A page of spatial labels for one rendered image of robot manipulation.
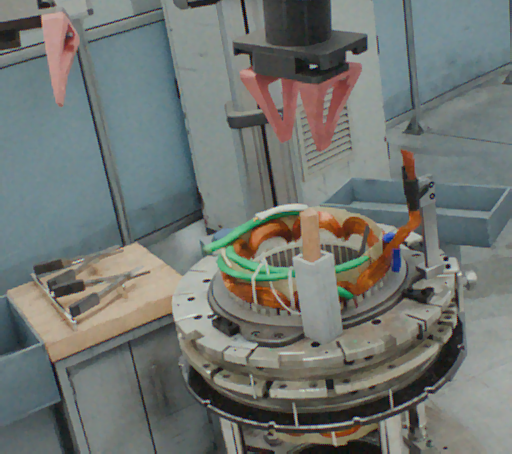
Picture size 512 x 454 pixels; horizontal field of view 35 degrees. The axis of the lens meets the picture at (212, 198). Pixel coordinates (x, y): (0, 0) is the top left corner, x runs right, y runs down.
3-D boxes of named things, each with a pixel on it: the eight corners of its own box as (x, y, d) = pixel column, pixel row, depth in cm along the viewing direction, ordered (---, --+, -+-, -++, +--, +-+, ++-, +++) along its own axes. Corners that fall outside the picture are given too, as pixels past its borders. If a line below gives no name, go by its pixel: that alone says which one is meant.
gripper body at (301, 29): (325, 77, 65) (321, -17, 61) (231, 61, 71) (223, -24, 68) (370, 55, 69) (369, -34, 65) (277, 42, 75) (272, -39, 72)
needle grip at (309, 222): (315, 273, 78) (310, 218, 75) (301, 268, 79) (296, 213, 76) (325, 266, 79) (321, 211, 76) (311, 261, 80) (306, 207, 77)
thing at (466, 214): (519, 357, 124) (511, 186, 114) (498, 398, 116) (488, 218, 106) (368, 330, 138) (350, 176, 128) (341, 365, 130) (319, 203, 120)
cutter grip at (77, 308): (74, 318, 97) (71, 307, 97) (70, 317, 98) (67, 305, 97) (100, 303, 99) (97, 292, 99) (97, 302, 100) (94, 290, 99)
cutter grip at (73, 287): (55, 299, 103) (52, 288, 102) (55, 296, 104) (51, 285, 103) (86, 291, 103) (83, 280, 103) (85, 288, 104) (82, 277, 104)
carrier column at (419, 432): (418, 449, 106) (404, 312, 98) (404, 441, 108) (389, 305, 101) (431, 440, 107) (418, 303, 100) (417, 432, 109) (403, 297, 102)
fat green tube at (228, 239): (210, 263, 90) (207, 248, 89) (191, 254, 93) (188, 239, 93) (309, 217, 97) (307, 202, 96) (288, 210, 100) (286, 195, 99)
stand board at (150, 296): (52, 363, 96) (47, 346, 95) (10, 305, 112) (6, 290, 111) (199, 301, 104) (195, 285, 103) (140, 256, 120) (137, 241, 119)
